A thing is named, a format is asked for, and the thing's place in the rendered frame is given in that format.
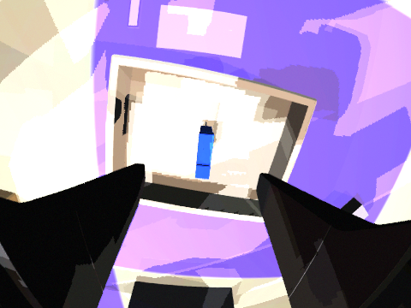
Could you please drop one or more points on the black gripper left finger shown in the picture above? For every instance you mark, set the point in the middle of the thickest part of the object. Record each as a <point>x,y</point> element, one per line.
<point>59,249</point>

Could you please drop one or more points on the white rectangular tray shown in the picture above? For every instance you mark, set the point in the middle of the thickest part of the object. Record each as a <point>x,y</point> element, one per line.
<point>154,114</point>

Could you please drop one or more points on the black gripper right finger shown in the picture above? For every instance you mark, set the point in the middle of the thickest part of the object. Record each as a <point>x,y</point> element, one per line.
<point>328,257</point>

